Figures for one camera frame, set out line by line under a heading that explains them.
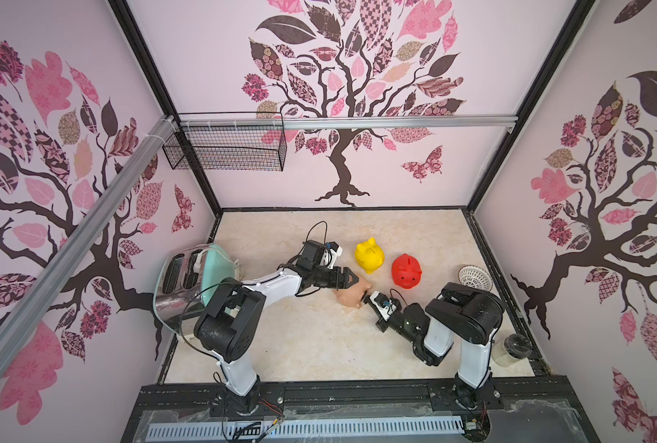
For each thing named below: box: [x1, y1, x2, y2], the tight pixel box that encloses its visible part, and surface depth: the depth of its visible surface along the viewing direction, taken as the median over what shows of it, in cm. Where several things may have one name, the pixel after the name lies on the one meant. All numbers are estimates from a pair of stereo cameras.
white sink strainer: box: [457, 264, 494, 292], surface depth 97 cm
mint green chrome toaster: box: [153, 243, 241, 338], surface depth 82 cm
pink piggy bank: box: [332, 275, 372, 310], surface depth 87 cm
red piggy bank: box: [391, 252, 422, 289], surface depth 93 cm
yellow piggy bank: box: [354, 237, 385, 275], surface depth 97 cm
